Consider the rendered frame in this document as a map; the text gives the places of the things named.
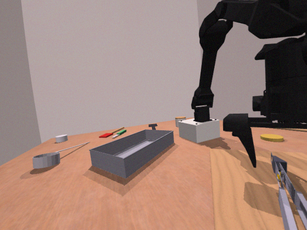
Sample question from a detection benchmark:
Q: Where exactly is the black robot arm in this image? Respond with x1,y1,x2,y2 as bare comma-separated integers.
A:
191,0,307,123

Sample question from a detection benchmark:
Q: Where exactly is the yellow flat disc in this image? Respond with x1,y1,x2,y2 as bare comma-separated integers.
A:
260,134,283,142

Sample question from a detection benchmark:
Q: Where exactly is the light wooden board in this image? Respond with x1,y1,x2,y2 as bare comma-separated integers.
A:
210,149,307,230

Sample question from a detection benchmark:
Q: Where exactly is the grey round pan with thin handle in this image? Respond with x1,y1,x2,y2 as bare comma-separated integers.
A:
33,148,69,169

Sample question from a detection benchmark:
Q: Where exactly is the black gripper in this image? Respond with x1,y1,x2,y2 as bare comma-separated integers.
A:
223,76,307,168

